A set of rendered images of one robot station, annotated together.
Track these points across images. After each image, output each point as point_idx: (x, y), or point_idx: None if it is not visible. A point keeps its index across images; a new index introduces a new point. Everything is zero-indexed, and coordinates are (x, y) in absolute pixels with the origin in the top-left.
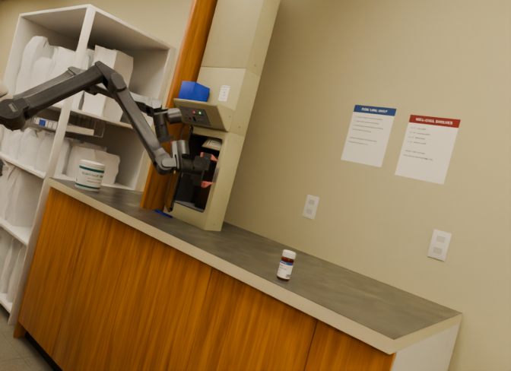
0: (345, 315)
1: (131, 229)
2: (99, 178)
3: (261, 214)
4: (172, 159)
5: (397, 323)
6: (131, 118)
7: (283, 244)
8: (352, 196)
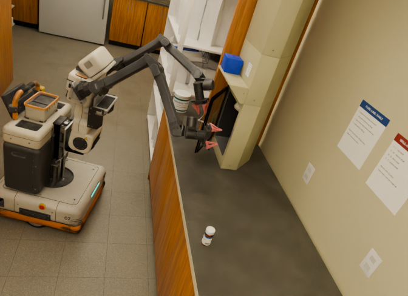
0: (200, 295)
1: None
2: (184, 104)
3: (283, 159)
4: (179, 130)
5: None
6: (161, 96)
7: (283, 191)
8: (333, 182)
